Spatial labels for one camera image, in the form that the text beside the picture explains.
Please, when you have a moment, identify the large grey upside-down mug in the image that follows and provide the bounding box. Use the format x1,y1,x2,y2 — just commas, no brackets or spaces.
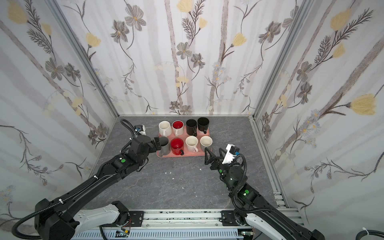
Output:
158,137,171,157

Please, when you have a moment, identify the small grey upside-down mug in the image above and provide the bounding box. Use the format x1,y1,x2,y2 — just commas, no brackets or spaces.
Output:
200,136,213,152

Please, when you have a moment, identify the cream ribbed mug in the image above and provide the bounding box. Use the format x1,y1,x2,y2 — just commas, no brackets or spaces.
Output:
158,121,173,137

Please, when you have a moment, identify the red upside-down mug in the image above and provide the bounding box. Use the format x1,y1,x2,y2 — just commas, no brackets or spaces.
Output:
170,138,185,156

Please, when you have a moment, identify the pink upside-down mug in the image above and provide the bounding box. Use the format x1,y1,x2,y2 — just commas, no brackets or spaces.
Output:
185,136,199,153

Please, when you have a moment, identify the white mug red inside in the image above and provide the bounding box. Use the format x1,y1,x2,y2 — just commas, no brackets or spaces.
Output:
172,120,184,137

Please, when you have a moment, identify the grey mug white base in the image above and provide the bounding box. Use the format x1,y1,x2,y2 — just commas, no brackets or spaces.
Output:
197,117,210,134

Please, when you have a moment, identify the black mug white rim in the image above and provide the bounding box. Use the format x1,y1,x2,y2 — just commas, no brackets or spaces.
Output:
186,119,198,137

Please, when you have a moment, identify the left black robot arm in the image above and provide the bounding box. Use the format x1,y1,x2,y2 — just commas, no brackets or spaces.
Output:
12,135,161,240

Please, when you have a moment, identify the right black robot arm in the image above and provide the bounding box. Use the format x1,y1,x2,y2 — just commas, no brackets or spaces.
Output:
204,148,325,240

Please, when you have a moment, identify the white slotted cable duct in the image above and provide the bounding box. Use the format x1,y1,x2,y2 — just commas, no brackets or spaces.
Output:
71,229,244,240

